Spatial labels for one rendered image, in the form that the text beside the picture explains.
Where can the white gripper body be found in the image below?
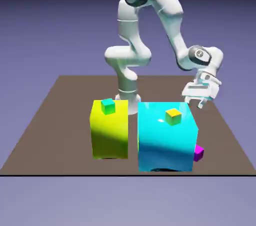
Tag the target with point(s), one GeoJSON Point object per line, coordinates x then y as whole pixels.
{"type": "Point", "coordinates": [200, 90]}

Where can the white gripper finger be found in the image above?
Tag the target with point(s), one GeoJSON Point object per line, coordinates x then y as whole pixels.
{"type": "Point", "coordinates": [200, 104]}
{"type": "Point", "coordinates": [188, 99]}

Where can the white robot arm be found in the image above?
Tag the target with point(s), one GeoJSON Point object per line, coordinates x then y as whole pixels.
{"type": "Point", "coordinates": [130, 30]}

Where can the small yellow cube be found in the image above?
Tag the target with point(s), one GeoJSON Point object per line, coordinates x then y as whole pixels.
{"type": "Point", "coordinates": [173, 117]}

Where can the small magenta cube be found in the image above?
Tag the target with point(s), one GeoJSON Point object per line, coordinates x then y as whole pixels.
{"type": "Point", "coordinates": [198, 153]}

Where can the small green cube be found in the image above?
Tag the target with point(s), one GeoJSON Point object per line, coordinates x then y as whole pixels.
{"type": "Point", "coordinates": [108, 106]}

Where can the large cyan box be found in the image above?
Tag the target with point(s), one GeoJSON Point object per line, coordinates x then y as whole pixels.
{"type": "Point", "coordinates": [166, 140]}

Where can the large yellow box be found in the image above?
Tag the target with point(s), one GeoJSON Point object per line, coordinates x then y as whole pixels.
{"type": "Point", "coordinates": [109, 130]}

